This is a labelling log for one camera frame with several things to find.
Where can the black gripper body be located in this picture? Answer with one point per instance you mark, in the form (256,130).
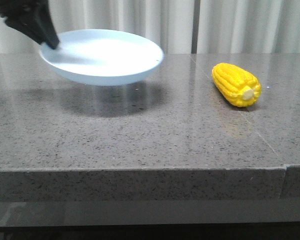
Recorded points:
(18,9)

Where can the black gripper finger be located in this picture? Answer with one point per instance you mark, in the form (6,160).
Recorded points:
(29,25)
(45,17)

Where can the light blue round plate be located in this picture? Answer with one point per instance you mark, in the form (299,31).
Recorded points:
(103,57)

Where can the yellow toy corn cob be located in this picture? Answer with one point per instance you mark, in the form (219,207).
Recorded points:
(237,85)

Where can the white pleated curtain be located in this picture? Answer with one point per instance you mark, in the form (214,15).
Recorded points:
(191,26)

